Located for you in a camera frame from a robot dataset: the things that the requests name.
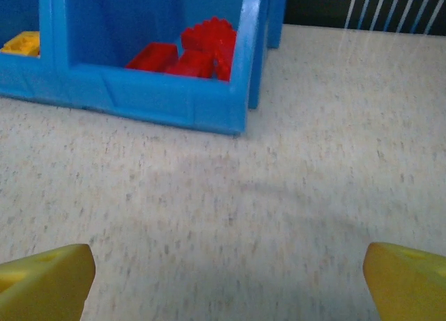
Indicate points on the yellow lego brick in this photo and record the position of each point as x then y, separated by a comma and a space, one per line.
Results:
21, 44

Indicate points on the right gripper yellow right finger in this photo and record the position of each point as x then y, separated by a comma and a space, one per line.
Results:
407, 286

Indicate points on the red lego brick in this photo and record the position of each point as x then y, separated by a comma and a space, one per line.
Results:
209, 37
190, 64
153, 56

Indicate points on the blue three-compartment bin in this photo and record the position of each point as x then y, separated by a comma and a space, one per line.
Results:
157, 91

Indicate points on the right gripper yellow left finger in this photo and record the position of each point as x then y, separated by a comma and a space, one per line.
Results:
45, 286

